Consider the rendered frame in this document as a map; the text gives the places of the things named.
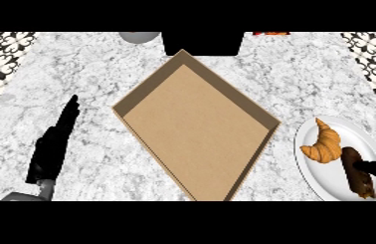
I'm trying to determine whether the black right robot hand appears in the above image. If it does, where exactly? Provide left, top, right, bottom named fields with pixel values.
left=351, top=158, right=376, bottom=177

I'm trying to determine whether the white plate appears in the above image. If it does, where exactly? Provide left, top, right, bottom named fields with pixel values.
left=292, top=115, right=376, bottom=202

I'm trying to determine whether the golden croissant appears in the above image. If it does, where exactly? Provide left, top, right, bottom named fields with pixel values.
left=298, top=118, right=344, bottom=163

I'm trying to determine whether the brown cardboard box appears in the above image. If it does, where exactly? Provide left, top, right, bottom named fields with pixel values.
left=112, top=49, right=282, bottom=202

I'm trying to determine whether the dark brown chocolate pastry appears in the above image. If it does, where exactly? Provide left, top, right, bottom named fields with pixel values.
left=339, top=146, right=376, bottom=200

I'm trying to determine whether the red and orange object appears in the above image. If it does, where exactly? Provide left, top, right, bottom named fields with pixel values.
left=251, top=31, right=292, bottom=37

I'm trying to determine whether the black appliance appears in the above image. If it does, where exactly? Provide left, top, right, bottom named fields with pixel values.
left=161, top=31, right=245, bottom=57

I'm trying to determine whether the grey round bowl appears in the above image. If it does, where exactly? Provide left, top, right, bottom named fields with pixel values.
left=118, top=31, right=162, bottom=45

